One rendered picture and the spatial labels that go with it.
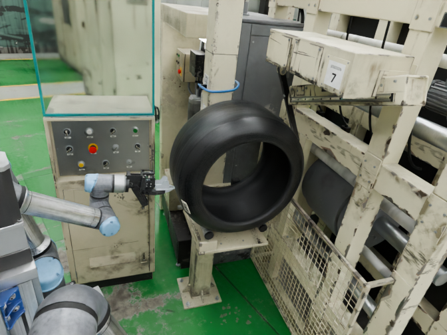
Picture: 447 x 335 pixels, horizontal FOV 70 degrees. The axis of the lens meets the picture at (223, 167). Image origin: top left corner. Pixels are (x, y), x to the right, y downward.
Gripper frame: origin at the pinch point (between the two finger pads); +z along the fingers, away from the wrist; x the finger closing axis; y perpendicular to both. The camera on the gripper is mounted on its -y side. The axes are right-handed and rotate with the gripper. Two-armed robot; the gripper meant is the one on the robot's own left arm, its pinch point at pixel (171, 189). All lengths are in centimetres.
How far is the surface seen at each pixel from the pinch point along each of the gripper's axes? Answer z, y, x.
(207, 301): 45, -107, 23
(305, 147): 79, 15, 23
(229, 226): 25.8, -12.0, -12.6
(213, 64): 17, 51, 28
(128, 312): -7, -114, 28
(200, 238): 16.4, -24.2, -5.4
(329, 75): 41, 62, -25
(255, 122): 26.2, 37.7, -10.0
